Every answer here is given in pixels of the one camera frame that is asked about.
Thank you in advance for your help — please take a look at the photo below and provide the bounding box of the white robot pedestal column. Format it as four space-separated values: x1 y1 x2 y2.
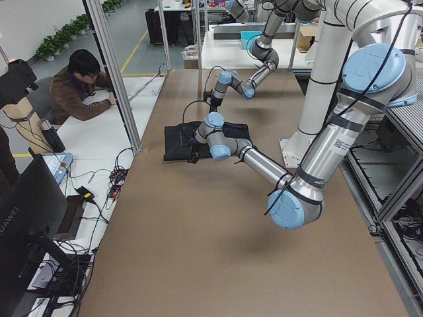
280 1 374 168

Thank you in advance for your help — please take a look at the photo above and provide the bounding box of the seated man brown jacket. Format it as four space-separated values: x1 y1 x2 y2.
50 49 116 125

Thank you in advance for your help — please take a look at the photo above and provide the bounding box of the blue plastic bin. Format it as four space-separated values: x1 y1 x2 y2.
240 30 262 50

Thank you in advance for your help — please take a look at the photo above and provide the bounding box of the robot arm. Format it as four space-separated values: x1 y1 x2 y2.
204 0 321 112
192 43 416 230

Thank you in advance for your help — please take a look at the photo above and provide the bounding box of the black t-shirt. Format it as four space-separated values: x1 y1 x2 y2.
163 120 250 162

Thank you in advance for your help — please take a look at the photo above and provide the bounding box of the black water bottle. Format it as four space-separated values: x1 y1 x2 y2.
38 118 65 153

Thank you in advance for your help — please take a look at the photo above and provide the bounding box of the black Huawei monitor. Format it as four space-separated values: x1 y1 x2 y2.
1 155 85 296

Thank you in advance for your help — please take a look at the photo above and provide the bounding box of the aluminium frame post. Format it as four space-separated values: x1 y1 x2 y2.
82 0 141 153

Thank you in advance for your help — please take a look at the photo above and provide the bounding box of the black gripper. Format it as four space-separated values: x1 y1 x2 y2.
188 142 202 164
210 97 222 112

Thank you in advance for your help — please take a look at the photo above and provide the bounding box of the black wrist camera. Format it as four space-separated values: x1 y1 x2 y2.
203 91 212 102
180 129 196 147

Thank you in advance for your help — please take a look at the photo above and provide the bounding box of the teach pendant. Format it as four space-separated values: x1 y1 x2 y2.
42 153 73 184

